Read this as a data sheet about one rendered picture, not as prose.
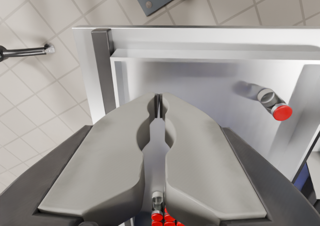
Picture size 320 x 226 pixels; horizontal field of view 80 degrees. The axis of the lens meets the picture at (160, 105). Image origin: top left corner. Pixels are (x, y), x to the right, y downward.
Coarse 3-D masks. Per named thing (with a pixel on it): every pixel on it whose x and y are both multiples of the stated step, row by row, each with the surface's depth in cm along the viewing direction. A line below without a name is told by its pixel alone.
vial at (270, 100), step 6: (264, 90) 25; (270, 90) 25; (258, 96) 26; (264, 96) 25; (270, 96) 24; (276, 96) 23; (264, 102) 24; (270, 102) 23; (276, 102) 23; (282, 102) 23; (270, 108) 23
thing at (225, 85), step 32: (128, 64) 24; (160, 64) 24; (192, 64) 24; (224, 64) 24; (256, 64) 24; (288, 64) 24; (128, 96) 27; (192, 96) 26; (224, 96) 26; (256, 96) 26; (288, 96) 26; (160, 128) 29; (256, 128) 29; (288, 128) 29; (160, 160) 33; (288, 160) 30
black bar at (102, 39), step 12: (96, 36) 21; (108, 36) 21; (96, 48) 22; (108, 48) 22; (96, 60) 22; (108, 60) 22; (108, 72) 23; (108, 84) 24; (108, 96) 25; (108, 108) 26
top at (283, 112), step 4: (276, 108) 22; (280, 108) 22; (284, 108) 22; (288, 108) 22; (276, 112) 22; (280, 112) 22; (284, 112) 22; (288, 112) 22; (276, 116) 22; (280, 116) 22; (284, 116) 22; (288, 116) 22; (280, 120) 23
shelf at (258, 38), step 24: (120, 48) 24; (144, 48) 23; (168, 48) 23; (192, 48) 23; (216, 48) 23; (240, 48) 23; (264, 48) 23; (288, 48) 23; (312, 48) 23; (96, 72) 25; (96, 96) 27; (96, 120) 29; (144, 216) 42
